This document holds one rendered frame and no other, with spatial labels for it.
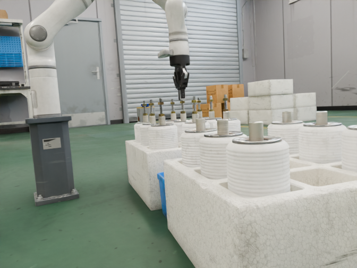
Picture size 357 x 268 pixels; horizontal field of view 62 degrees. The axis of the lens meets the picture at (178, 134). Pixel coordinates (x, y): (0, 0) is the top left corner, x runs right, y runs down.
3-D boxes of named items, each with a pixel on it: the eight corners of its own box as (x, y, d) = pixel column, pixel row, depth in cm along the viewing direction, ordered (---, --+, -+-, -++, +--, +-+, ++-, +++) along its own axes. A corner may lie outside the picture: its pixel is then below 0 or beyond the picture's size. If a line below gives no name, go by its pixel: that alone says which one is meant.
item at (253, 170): (250, 273, 43) (245, 148, 41) (221, 244, 52) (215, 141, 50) (305, 259, 45) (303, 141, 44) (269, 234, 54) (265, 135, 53)
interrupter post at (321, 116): (321, 127, 63) (321, 111, 63) (313, 126, 66) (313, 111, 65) (330, 126, 64) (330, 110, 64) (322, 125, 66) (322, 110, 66)
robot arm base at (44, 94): (34, 118, 103) (28, 68, 101) (33, 118, 111) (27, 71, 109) (62, 116, 107) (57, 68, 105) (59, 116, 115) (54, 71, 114)
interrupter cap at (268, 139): (247, 148, 42) (247, 143, 42) (223, 142, 49) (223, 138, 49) (292, 142, 44) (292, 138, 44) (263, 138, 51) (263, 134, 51)
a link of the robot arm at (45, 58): (24, 27, 109) (30, 75, 110) (21, 19, 100) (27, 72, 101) (52, 27, 112) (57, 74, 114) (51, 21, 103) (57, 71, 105)
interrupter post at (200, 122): (197, 133, 68) (197, 118, 67) (194, 132, 70) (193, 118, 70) (207, 132, 68) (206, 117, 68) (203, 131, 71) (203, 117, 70)
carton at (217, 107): (222, 120, 497) (221, 102, 494) (210, 122, 487) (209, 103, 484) (212, 120, 524) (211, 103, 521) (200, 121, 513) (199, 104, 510)
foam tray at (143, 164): (151, 211, 90) (146, 152, 89) (128, 182, 127) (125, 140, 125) (260, 191, 103) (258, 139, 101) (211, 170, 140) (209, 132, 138)
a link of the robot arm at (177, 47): (156, 58, 112) (155, 42, 112) (185, 58, 116) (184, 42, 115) (163, 54, 104) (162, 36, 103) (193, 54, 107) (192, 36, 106)
